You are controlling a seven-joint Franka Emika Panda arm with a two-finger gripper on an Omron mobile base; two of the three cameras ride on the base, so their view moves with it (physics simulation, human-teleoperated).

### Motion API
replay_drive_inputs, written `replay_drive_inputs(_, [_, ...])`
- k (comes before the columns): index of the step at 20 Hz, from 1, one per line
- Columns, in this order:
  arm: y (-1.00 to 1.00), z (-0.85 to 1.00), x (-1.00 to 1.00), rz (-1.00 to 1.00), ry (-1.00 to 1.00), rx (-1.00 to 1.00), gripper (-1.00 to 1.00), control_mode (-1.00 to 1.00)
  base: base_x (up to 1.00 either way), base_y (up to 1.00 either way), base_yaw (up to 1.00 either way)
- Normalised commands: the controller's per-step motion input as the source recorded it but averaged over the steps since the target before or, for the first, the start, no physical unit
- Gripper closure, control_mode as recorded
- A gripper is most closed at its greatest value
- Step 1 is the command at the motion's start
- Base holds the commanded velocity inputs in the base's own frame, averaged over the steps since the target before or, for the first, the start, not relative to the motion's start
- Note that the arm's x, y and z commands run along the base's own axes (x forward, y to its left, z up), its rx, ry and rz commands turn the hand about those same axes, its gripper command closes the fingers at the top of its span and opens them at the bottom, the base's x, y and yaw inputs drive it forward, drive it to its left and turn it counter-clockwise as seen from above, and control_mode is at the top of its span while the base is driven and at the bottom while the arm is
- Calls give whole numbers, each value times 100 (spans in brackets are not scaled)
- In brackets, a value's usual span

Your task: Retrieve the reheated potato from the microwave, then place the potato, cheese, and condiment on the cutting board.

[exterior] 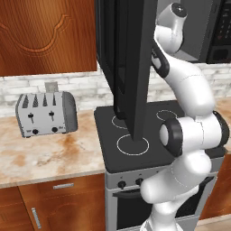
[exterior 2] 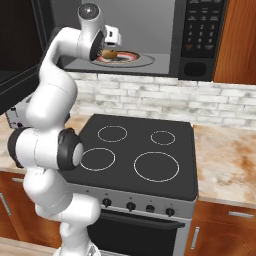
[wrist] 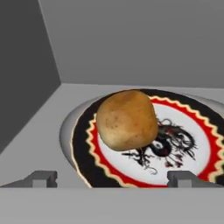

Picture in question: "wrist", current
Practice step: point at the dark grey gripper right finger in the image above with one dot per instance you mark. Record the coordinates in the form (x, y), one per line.
(182, 178)

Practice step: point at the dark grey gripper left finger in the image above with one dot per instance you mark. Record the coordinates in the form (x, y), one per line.
(40, 178)

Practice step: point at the grey microwave turntable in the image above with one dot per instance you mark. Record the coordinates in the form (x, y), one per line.
(65, 137)

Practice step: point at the brown potato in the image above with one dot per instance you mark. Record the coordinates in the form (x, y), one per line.
(127, 119)

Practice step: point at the grey microwave oven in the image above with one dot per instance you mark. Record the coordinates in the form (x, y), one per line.
(122, 40)

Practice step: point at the black red dragon plate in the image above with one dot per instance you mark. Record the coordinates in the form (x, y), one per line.
(192, 163)

